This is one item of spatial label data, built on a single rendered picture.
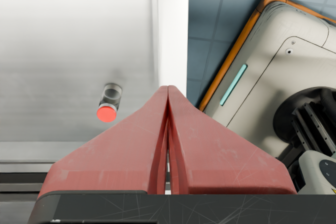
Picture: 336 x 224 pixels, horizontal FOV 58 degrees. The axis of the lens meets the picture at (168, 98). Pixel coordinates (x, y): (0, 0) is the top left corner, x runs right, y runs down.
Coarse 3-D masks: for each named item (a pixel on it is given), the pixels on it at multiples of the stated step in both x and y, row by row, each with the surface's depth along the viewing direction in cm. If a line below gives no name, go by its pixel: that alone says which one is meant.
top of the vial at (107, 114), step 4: (100, 108) 32; (104, 108) 32; (108, 108) 32; (112, 108) 32; (100, 112) 32; (104, 112) 32; (108, 112) 32; (112, 112) 32; (100, 116) 32; (104, 116) 32; (108, 116) 32; (112, 116) 32; (104, 120) 33; (108, 120) 32; (112, 120) 33
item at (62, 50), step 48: (0, 0) 30; (48, 0) 30; (96, 0) 30; (144, 0) 30; (0, 48) 33; (48, 48) 33; (96, 48) 33; (144, 48) 33; (0, 96) 36; (48, 96) 36; (96, 96) 36; (144, 96) 36; (0, 144) 40; (48, 144) 40
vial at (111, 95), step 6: (108, 84) 35; (114, 84) 35; (108, 90) 34; (114, 90) 34; (120, 90) 35; (102, 96) 33; (108, 96) 33; (114, 96) 33; (120, 96) 35; (102, 102) 33; (108, 102) 33; (114, 102) 33; (114, 108) 32
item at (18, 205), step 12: (0, 192) 44; (12, 192) 44; (24, 192) 44; (36, 192) 44; (0, 204) 48; (12, 204) 48; (24, 204) 48; (0, 216) 50; (12, 216) 50; (24, 216) 50
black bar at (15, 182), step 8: (0, 176) 44; (8, 176) 44; (16, 176) 44; (24, 176) 44; (32, 176) 44; (40, 176) 44; (168, 176) 43; (0, 184) 43; (8, 184) 43; (16, 184) 43; (24, 184) 43; (32, 184) 43; (40, 184) 43; (168, 184) 43
